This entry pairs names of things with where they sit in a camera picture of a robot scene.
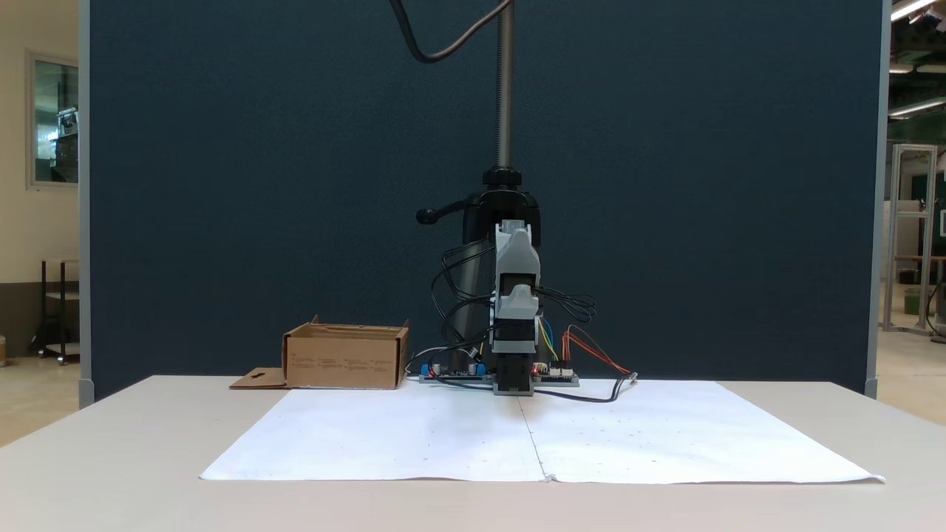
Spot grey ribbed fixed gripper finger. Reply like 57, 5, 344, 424
493, 284, 541, 321

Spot blue circuit board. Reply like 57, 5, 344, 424
419, 361, 492, 383

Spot large white paper sheet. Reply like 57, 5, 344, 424
200, 381, 885, 485

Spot brown cardboard box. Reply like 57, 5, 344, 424
229, 316, 412, 391

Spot dark blue partition panel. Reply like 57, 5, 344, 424
79, 0, 891, 409

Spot fluorescent ceiling light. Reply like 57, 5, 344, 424
891, 0, 939, 21
889, 96, 946, 119

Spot black shelf cart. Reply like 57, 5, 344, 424
30, 259, 80, 365

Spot black gripper wire loop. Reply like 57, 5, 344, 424
534, 287, 596, 326

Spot black elbow wire loop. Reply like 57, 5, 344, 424
431, 240, 497, 363

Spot circuit board with coloured wires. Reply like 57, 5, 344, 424
532, 362, 580, 387

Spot black and orange power cable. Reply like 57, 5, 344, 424
534, 323, 638, 404

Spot metal camera stand with clamp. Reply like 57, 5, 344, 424
416, 0, 544, 363

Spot black hanging camera cable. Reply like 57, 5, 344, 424
389, 0, 513, 64

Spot aluminium profile frame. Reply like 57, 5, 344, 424
883, 144, 939, 333

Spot wall window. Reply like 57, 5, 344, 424
26, 50, 80, 191

